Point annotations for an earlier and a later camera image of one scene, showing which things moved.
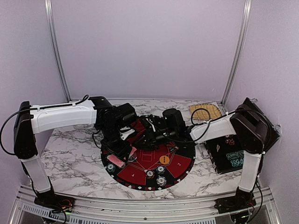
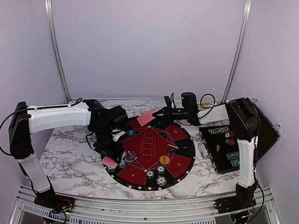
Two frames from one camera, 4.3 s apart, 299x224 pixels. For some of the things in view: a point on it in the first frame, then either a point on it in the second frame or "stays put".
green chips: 160,170 stays put
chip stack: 150,174 stays put
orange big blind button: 164,159 stays put
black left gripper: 121,151 to 113,152
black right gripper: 149,138 to 167,113
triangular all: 172,149 stays put
